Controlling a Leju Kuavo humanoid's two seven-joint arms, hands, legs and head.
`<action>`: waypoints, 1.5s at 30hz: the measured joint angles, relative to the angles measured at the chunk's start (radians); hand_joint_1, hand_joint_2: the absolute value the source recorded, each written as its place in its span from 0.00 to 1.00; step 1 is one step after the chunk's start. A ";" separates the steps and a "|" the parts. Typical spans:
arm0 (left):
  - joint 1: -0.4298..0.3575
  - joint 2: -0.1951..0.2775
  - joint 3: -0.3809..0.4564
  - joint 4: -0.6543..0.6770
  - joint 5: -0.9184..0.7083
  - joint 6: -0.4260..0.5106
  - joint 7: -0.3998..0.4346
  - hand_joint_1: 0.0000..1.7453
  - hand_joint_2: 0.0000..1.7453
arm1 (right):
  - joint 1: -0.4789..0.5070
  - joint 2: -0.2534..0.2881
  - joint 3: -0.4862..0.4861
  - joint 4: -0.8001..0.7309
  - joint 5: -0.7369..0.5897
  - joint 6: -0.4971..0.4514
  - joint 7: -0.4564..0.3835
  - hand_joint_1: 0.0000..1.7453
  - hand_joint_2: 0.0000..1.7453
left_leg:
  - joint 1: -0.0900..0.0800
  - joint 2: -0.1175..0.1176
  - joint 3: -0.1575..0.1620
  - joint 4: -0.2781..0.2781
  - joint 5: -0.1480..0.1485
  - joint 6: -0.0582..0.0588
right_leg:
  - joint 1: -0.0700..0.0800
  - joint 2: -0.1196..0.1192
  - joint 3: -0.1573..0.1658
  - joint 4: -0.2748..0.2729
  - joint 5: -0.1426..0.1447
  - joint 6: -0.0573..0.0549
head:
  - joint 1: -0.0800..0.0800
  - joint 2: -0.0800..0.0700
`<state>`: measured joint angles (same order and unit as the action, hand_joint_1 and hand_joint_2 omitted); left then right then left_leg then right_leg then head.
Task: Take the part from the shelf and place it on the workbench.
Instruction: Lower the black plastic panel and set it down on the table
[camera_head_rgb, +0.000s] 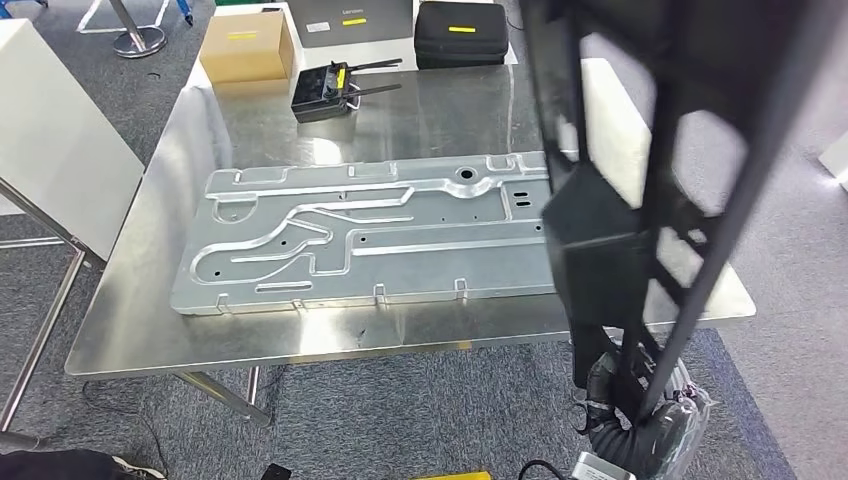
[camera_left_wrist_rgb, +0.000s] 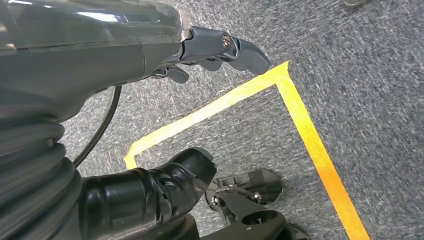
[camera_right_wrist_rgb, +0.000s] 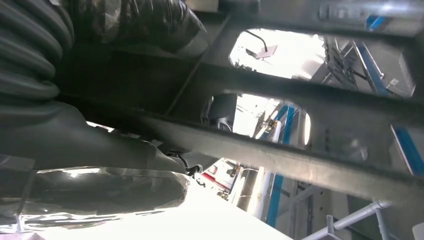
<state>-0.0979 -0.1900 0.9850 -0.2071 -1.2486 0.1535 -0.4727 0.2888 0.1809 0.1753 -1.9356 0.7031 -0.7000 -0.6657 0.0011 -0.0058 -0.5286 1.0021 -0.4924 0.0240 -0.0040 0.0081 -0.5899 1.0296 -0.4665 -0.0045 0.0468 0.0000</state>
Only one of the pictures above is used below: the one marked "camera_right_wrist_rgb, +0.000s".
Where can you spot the blue metal post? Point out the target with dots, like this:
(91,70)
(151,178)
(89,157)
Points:
(275,205)

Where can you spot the blue metal rack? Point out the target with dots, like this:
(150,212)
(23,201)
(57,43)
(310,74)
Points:
(372,71)

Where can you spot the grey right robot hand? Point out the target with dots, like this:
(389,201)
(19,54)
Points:
(82,149)

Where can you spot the grey pipe frame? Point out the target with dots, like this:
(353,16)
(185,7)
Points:
(351,218)

